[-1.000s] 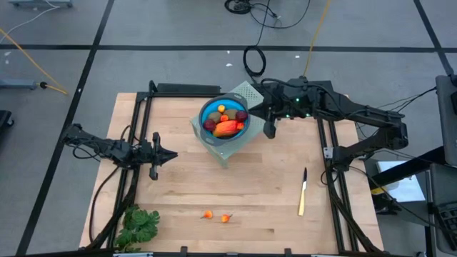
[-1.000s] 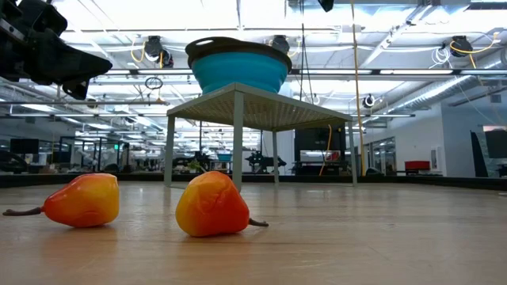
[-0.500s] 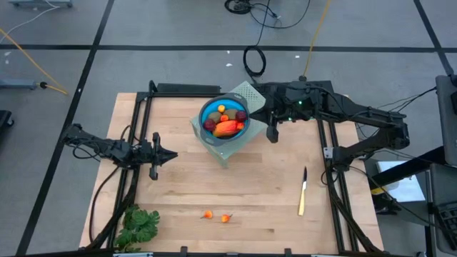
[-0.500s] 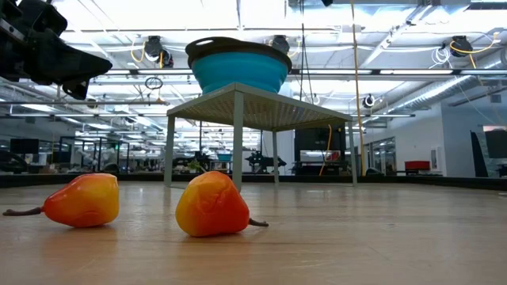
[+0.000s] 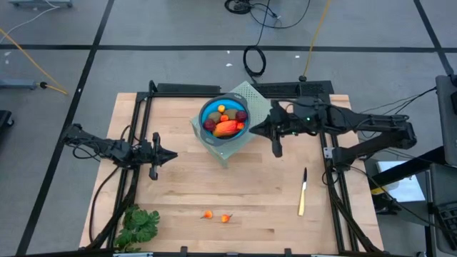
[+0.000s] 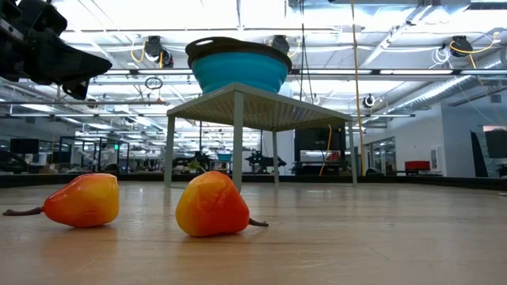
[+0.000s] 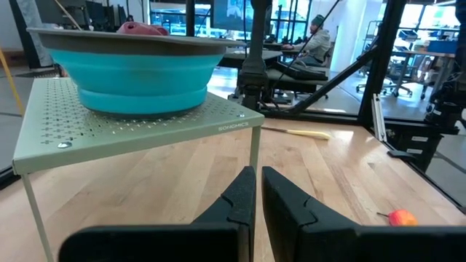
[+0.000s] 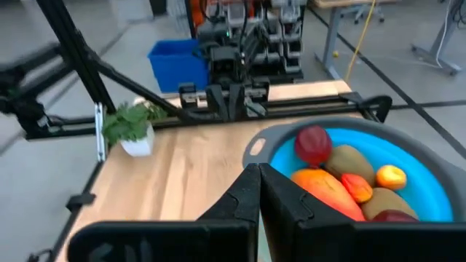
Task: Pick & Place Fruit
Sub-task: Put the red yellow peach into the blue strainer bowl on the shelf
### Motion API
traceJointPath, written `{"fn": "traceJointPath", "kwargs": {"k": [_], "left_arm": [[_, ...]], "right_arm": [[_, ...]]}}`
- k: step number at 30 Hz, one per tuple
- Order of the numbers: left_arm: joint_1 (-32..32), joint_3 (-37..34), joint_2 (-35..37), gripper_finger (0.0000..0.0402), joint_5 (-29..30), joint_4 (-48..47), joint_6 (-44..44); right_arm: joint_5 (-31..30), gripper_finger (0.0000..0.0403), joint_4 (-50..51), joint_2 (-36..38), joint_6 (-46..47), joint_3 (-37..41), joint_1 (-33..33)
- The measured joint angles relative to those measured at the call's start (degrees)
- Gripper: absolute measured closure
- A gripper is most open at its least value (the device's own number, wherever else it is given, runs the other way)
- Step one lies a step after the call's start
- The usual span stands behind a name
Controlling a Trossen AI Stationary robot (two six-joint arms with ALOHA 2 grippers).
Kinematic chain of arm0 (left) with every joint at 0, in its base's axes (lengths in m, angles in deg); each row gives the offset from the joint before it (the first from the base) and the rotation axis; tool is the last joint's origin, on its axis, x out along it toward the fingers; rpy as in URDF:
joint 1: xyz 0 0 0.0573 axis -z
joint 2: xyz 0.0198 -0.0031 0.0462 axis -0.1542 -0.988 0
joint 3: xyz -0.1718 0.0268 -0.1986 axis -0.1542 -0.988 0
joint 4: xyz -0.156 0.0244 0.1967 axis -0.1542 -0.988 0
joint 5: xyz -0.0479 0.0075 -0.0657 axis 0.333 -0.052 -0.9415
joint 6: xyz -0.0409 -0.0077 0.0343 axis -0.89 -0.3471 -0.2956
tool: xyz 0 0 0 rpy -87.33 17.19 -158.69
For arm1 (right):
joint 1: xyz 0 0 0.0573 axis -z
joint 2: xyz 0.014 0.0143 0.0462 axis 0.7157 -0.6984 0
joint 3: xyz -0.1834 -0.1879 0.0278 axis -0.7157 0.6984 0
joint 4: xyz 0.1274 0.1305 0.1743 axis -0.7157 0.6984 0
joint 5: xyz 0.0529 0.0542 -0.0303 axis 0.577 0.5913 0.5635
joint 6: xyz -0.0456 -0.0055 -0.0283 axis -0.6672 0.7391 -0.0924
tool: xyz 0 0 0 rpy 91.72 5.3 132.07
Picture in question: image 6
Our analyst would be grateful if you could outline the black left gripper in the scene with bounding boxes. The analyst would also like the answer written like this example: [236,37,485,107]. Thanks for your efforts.
[0,0,113,101]

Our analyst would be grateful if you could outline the small orange-yellow pear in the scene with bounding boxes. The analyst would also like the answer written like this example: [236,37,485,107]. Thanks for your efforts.
[2,173,120,229]
[174,170,269,238]

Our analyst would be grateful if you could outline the blue collapsible colander grey rim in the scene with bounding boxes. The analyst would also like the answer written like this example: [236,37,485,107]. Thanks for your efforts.
[185,36,293,95]

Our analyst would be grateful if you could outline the green perforated metal shelf riser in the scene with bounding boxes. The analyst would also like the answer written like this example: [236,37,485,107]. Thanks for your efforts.
[163,82,358,193]

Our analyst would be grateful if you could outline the black perforated controller box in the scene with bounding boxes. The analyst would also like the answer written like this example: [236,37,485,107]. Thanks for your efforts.
[294,125,346,176]

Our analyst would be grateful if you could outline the red padded stool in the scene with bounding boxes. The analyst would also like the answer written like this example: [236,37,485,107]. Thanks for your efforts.
[403,160,432,173]

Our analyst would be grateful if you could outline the black upright panel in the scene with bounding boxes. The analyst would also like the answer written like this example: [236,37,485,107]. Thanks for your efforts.
[470,130,490,178]

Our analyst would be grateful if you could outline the black monitor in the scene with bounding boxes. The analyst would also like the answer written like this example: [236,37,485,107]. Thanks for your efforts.
[483,126,507,159]

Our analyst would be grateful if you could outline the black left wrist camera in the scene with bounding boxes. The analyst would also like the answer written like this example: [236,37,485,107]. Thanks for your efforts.
[17,0,68,36]

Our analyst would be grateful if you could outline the short yellow cable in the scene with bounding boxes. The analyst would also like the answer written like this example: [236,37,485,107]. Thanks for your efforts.
[318,124,333,177]

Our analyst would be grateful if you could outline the yellow hanging cable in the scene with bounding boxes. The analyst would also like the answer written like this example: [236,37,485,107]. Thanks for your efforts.
[350,0,366,177]

